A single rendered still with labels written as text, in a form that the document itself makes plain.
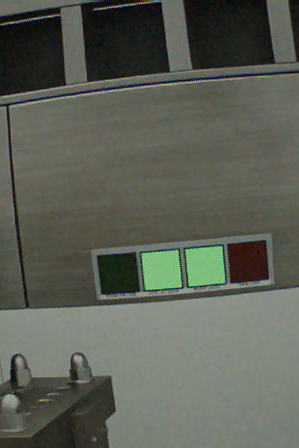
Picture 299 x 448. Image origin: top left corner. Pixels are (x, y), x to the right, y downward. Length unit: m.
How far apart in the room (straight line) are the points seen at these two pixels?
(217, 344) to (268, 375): 0.22
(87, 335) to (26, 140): 2.49
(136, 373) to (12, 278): 2.44
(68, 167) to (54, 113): 0.08
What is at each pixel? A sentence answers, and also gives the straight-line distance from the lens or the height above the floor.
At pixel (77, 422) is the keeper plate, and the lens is 1.55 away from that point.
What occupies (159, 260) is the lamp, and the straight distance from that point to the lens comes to 1.68.
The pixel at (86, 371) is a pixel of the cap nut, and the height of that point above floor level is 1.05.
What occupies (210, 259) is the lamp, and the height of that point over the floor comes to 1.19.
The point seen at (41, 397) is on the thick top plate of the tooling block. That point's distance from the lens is 1.63.
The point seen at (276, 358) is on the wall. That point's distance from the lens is 4.07.
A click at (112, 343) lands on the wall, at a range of 4.16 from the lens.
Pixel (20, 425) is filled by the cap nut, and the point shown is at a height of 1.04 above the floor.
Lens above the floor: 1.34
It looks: 3 degrees down
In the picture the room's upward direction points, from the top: 6 degrees counter-clockwise
